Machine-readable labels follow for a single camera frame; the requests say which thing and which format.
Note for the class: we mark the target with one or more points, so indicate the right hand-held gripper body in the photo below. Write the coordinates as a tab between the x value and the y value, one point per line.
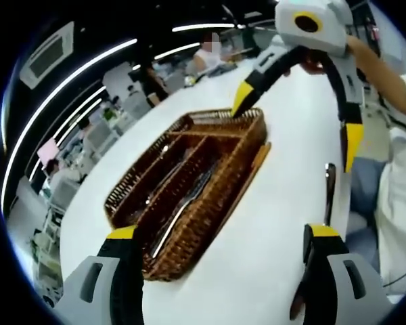
331	30

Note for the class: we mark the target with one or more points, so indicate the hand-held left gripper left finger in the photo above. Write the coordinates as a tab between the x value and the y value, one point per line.
122	277

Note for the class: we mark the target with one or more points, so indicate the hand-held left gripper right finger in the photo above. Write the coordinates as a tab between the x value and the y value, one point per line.
325	287

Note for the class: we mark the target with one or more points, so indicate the brown wicker storage slots tray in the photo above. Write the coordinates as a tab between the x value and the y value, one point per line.
252	135

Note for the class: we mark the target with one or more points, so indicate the steel fork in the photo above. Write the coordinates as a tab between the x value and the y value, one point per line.
199	189

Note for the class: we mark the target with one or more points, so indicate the person's left hand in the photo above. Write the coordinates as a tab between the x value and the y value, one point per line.
297	304

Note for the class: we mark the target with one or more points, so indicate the grey cloth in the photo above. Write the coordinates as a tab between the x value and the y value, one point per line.
223	69

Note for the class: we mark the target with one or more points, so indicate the white ceiling light strip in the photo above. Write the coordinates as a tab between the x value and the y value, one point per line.
203	26
71	72

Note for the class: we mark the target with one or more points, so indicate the person's blue jeans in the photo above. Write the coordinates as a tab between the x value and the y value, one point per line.
365	189

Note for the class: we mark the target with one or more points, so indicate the pink display screen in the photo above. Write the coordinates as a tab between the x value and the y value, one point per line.
48	149

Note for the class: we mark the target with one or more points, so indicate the white ceiling air vent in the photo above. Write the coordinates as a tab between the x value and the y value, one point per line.
47	55

